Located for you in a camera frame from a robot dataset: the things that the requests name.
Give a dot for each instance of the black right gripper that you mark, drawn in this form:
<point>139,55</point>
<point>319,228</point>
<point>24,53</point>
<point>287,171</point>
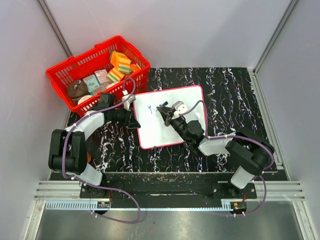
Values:
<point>165,112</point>

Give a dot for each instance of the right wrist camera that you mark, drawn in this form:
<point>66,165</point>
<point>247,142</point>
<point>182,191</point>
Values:
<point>179,109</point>

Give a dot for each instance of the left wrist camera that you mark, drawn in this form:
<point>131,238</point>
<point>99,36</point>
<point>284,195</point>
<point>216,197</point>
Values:
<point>127,99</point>

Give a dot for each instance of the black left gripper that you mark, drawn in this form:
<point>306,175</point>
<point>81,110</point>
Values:
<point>133,123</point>

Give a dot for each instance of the pink small box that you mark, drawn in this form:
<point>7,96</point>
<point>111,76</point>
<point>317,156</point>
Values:
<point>102,76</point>

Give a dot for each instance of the striped sponge block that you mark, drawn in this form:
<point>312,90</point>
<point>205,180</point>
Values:
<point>115,75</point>
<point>124,65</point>

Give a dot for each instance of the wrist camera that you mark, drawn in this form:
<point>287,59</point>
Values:
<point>179,109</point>
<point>127,99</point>

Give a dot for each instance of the pink framed whiteboard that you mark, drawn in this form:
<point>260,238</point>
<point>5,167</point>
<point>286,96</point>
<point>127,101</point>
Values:
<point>153,109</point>

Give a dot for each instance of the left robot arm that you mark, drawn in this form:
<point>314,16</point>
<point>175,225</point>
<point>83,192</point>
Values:
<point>68,149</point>

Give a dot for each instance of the red plastic basket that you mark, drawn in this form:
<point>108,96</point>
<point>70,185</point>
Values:
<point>78,67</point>

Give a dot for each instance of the teal small box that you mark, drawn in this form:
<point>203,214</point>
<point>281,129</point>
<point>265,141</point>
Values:
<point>91,82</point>

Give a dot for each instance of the striped sponge block lower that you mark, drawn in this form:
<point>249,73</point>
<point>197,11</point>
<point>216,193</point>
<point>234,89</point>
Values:
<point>115,75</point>

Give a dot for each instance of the orange cylindrical bottle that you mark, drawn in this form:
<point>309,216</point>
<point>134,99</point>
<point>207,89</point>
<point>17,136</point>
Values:
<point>89,158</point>

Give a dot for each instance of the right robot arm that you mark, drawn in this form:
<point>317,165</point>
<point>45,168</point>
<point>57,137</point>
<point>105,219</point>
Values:
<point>252,153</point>

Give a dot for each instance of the aluminium rail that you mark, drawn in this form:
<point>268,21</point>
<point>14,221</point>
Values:
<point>66,195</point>

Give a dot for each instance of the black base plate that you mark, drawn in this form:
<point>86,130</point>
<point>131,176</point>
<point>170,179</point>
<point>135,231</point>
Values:
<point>168,190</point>

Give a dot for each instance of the brown round doughnut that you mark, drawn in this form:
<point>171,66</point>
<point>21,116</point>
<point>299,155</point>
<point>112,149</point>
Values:
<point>77,90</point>

